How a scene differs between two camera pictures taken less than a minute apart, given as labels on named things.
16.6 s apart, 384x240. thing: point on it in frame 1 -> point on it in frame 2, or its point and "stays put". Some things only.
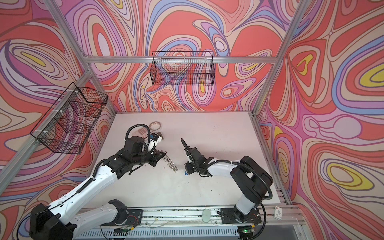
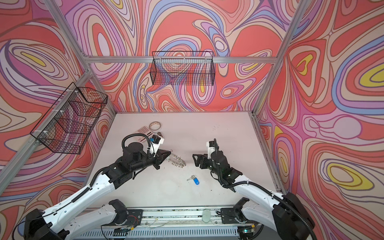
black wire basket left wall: x=67 y=126 stays put
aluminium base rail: x=193 y=224 stays put
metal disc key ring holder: x=170 y=163 -> x=176 y=160
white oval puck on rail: x=206 y=215 stays put
